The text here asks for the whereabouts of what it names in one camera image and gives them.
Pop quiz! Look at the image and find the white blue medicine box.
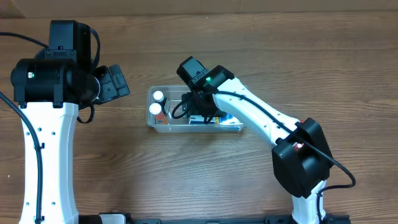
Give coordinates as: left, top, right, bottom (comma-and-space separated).
188, 115, 216, 124

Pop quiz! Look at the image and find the blue yellow VapoDrops box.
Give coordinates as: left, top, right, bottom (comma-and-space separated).
215, 114, 242, 125

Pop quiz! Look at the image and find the black bottle white cap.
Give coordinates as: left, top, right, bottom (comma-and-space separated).
153, 90, 170, 115

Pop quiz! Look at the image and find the orange bottle white cap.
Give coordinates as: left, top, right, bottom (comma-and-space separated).
149, 103, 169, 124

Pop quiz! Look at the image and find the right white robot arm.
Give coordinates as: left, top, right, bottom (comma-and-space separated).
177, 62, 333, 223

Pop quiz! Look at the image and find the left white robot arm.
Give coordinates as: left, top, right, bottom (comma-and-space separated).
11, 20, 129, 223

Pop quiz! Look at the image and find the clear plastic container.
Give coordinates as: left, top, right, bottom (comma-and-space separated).
146, 85, 244, 133

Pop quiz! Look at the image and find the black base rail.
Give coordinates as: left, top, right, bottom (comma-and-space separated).
79, 212, 352, 224

